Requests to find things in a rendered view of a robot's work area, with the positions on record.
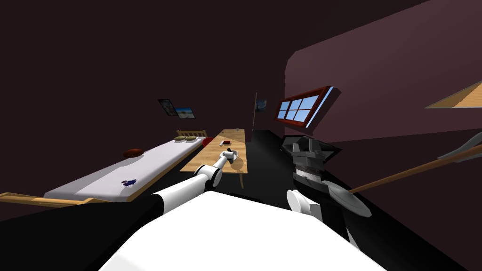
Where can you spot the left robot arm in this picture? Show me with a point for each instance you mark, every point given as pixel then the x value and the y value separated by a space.
pixel 184 188

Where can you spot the wooden bed with white mattress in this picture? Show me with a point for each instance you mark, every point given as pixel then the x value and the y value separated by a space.
pixel 124 171

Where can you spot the blue beach wall picture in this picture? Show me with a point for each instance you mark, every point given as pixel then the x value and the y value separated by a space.
pixel 185 113

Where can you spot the red book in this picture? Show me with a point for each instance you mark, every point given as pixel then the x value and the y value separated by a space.
pixel 226 142

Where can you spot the red framed window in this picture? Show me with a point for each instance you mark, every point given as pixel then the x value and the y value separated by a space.
pixel 299 108

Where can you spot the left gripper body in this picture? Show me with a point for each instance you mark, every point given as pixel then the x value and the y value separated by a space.
pixel 227 154

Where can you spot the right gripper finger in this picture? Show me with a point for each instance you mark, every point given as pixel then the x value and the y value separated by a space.
pixel 316 146
pixel 302 146

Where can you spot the brown pole with grey blades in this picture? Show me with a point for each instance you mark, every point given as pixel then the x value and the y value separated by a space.
pixel 410 172

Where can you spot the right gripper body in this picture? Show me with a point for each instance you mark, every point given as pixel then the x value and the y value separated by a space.
pixel 308 163

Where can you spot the dark wall picture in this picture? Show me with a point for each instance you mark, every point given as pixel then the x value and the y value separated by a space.
pixel 168 107

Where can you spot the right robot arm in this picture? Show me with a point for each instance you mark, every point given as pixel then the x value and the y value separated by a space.
pixel 312 209

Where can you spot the small blue wall picture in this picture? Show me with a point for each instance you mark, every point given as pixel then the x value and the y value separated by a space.
pixel 261 105

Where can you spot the reddish brown round cushion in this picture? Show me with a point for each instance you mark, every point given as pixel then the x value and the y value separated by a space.
pixel 133 153

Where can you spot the red round stool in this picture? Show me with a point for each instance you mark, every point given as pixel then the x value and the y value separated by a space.
pixel 207 142

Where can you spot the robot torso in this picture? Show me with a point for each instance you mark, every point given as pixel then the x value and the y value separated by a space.
pixel 233 233

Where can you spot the light wooden table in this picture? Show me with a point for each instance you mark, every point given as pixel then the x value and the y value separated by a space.
pixel 211 158

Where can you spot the white bowl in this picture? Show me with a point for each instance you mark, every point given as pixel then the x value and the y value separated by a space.
pixel 234 155

